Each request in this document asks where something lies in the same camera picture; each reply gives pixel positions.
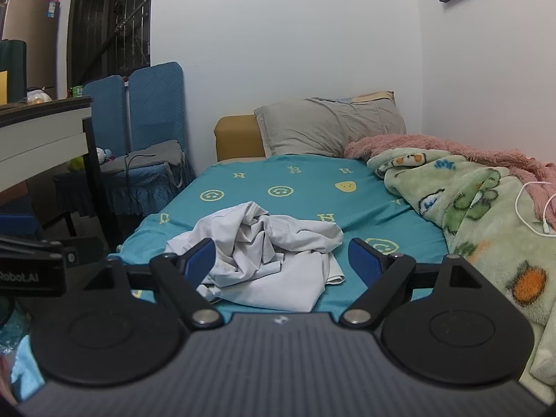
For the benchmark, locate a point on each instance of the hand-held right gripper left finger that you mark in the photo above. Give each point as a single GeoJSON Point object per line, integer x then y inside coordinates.
{"type": "Point", "coordinates": [202, 261]}

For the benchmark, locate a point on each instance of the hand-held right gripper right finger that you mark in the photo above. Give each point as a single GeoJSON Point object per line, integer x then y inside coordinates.
{"type": "Point", "coordinates": [362, 265]}

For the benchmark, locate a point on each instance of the white shirt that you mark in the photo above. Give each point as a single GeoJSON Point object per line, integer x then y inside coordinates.
{"type": "Point", "coordinates": [260, 243]}

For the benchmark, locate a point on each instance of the teal smiley print bed sheet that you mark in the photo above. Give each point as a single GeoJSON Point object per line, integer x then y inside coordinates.
{"type": "Point", "coordinates": [304, 173]}

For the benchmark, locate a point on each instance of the grey cloth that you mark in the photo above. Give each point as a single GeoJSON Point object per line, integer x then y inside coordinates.
{"type": "Point", "coordinates": [147, 160]}

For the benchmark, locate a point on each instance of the green ball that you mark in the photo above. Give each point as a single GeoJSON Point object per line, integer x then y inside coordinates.
{"type": "Point", "coordinates": [76, 164]}

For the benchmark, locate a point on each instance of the mustard yellow headboard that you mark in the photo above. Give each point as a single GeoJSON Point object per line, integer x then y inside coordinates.
{"type": "Point", "coordinates": [236, 139]}

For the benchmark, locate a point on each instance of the green cartoon print blanket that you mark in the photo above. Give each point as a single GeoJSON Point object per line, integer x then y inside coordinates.
{"type": "Point", "coordinates": [491, 226]}

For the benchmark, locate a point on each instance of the white desk with black legs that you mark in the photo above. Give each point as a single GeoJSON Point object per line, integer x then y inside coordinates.
{"type": "Point", "coordinates": [39, 139]}

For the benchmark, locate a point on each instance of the small white plush toy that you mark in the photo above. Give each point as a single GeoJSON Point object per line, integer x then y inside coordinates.
{"type": "Point", "coordinates": [103, 155]}

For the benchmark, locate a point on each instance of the grey pillow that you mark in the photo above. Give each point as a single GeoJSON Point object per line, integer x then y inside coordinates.
{"type": "Point", "coordinates": [321, 128]}

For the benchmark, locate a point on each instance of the blue covered chair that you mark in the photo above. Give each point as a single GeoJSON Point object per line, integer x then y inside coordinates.
{"type": "Point", "coordinates": [104, 113]}
{"type": "Point", "coordinates": [156, 104]}

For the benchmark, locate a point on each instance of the pink fluffy blanket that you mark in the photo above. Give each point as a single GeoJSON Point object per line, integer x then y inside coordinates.
{"type": "Point", "coordinates": [478, 147]}

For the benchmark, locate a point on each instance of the tan pillow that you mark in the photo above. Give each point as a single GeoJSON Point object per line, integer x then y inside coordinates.
{"type": "Point", "coordinates": [378, 97]}

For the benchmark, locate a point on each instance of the green can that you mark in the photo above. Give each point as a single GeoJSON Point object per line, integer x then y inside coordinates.
{"type": "Point", "coordinates": [77, 91]}

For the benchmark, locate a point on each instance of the dark green case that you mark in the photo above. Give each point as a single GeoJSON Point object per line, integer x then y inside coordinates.
{"type": "Point", "coordinates": [13, 69]}

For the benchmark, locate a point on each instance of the cardboard box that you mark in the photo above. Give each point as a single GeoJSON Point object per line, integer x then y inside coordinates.
{"type": "Point", "coordinates": [34, 43]}

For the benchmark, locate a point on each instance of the dark barred door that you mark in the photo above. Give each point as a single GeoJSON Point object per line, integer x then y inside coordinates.
{"type": "Point", "coordinates": [108, 17]}

